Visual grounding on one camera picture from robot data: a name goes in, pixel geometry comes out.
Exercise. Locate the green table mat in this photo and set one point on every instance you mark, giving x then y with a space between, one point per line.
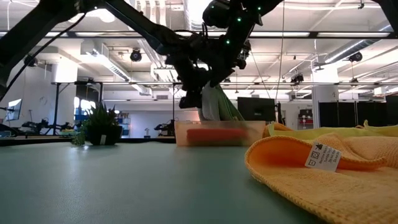
124 186

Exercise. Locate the black overhead rig beam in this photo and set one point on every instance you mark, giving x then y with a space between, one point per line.
314 34

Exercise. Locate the black background rig frame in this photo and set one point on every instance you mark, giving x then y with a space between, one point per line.
173 105

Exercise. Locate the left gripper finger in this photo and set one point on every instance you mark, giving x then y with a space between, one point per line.
192 99

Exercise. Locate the black partition panels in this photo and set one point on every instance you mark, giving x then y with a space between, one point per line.
342 115

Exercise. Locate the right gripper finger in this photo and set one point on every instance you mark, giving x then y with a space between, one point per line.
219 81

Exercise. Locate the pink microfiber towel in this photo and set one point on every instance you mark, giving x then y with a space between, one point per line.
217 136

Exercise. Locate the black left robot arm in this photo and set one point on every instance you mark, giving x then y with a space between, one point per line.
21 34

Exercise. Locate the black background stand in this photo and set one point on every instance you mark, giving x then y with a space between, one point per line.
77 83

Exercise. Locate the orange towel with care label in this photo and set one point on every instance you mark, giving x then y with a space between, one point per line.
326 196

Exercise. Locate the sage green microfiber towel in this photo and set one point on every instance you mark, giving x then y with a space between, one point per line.
217 105

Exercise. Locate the red white storage rack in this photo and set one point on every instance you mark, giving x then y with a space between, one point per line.
305 119

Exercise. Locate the background desk monitor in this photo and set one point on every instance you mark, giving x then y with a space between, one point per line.
15 109

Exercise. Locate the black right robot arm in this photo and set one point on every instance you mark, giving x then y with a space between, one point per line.
248 9

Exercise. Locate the black computer monitor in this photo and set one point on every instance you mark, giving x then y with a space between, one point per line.
258 109

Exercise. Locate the small potted green plant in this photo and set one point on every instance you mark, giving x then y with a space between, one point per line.
102 130

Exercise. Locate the black ceiling spotlight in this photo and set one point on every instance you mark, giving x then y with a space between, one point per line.
355 57
136 56
31 61

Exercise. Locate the yellow microfiber towel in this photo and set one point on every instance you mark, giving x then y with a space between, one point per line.
311 133

